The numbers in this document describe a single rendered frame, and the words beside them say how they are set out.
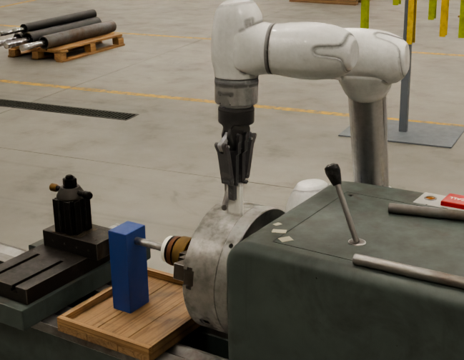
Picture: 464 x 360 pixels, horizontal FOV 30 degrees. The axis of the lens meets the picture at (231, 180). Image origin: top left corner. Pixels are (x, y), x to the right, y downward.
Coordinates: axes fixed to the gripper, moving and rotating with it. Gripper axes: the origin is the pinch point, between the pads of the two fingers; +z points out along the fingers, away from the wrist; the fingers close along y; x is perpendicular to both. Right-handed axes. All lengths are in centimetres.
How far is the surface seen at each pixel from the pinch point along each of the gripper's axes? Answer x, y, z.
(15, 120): -465, -369, 107
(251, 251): 8.7, 7.5, 7.8
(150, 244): -34.5, -14.1, 22.1
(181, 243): -23.7, -12.6, 19.1
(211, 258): -6.9, -1.0, 15.4
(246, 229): -1.4, -6.8, 9.3
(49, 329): -57, 0, 46
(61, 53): -607, -577, 84
